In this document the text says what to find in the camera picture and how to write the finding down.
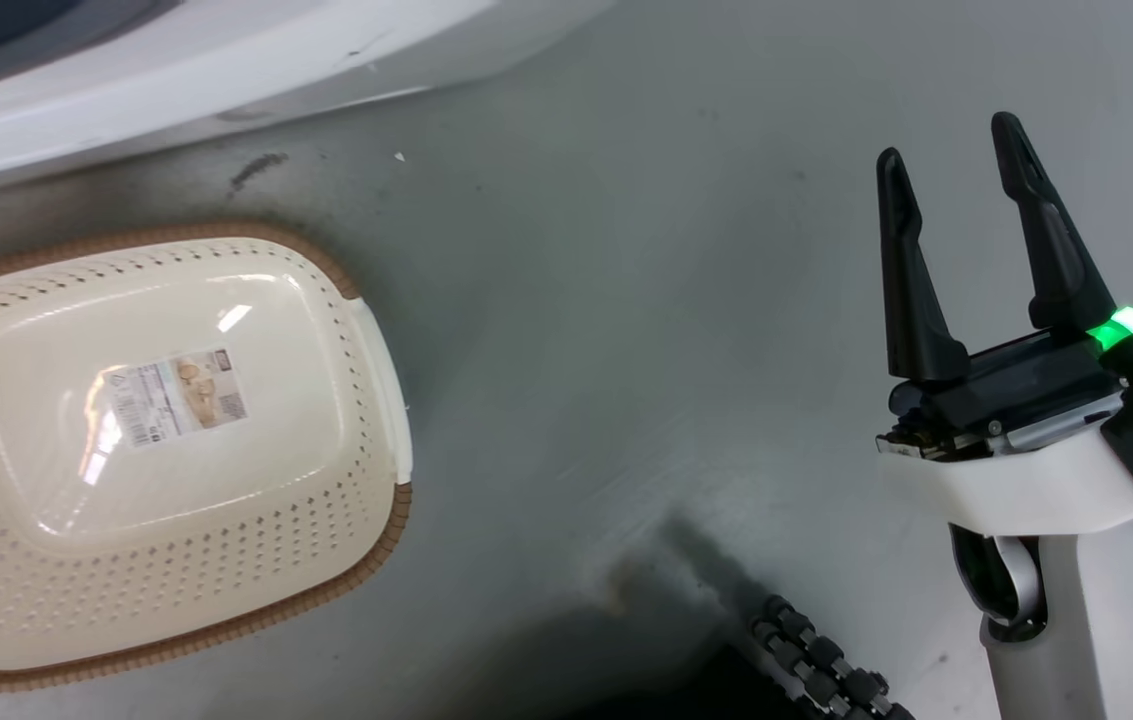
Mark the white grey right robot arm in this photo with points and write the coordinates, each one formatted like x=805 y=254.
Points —
x=1106 y=620

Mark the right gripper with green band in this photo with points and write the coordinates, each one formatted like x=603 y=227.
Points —
x=1036 y=385

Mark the white washing machine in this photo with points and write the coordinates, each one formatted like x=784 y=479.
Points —
x=126 y=90

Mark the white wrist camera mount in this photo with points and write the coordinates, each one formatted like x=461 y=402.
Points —
x=1026 y=490

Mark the cream perforated laundry basket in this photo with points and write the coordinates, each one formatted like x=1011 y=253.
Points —
x=256 y=520

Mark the paper label sticker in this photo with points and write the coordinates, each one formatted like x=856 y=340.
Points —
x=176 y=397

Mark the black roller wheel of robot base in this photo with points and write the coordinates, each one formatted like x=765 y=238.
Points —
x=821 y=665

